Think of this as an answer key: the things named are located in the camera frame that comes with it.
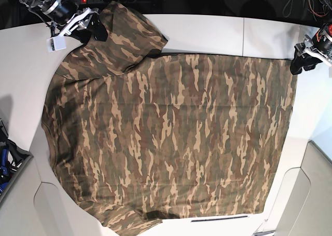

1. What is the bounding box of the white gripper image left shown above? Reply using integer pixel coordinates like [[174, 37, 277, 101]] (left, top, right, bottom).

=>
[[52, 7, 107, 45]]

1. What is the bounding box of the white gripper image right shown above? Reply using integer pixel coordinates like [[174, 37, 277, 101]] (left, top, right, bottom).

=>
[[290, 35, 331, 75]]

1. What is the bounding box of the camouflage T-shirt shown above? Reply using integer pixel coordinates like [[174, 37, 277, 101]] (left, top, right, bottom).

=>
[[41, 2, 297, 235]]

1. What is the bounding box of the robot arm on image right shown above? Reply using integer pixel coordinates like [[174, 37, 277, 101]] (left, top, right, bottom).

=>
[[290, 0, 331, 75]]

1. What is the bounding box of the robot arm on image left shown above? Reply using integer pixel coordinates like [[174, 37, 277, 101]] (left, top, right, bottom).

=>
[[19, 0, 108, 51]]

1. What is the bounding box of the blue and black items bin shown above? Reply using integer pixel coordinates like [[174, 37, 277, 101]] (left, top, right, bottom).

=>
[[1, 119, 33, 200]]

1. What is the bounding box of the white camera box image left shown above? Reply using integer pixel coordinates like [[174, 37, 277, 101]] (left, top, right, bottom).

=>
[[47, 36, 66, 52]]

